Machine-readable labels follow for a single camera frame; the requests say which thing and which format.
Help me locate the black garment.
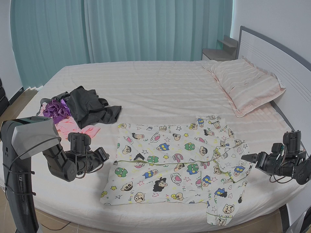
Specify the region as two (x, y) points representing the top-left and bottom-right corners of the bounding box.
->
(66, 86), (122, 128)

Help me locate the grey bedside table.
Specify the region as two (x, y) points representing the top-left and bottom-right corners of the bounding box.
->
(202, 35), (238, 61)

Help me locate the purple satin garment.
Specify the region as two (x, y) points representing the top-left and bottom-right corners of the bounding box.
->
(43, 99), (71, 124)

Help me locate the blue-green curtain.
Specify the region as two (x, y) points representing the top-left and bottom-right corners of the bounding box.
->
(10, 0), (91, 88)
(84, 0), (235, 64)

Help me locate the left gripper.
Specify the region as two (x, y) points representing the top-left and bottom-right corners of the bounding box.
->
(89, 148), (109, 172)

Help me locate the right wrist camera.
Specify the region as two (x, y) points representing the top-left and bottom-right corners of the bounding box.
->
(272, 143), (285, 159)

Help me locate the grey garment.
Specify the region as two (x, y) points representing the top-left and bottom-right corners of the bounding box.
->
(36, 91), (72, 112)

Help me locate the white printed pyjama top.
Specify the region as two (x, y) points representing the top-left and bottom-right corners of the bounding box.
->
(100, 116), (251, 226)

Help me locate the pink garment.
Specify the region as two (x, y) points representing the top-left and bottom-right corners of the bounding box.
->
(40, 106), (101, 140)

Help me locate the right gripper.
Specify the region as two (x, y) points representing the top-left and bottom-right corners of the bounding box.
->
(241, 152), (277, 177)

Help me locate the dark grey chest of drawers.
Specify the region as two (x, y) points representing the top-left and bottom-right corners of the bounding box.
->
(0, 78), (10, 117)

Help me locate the bed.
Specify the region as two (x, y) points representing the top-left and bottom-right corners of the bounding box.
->
(0, 26), (311, 230)

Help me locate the thin black cable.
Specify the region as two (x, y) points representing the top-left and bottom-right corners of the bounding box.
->
(38, 223), (69, 230)

